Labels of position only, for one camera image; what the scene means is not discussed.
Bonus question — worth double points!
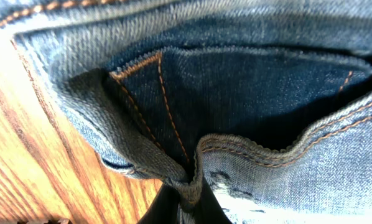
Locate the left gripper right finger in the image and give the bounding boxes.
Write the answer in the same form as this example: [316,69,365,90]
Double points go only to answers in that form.
[193,179,231,224]

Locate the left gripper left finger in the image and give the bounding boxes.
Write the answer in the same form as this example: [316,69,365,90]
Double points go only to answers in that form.
[138,184,180,224]

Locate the light blue denim jeans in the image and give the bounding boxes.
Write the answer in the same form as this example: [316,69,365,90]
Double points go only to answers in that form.
[0,0,372,223]

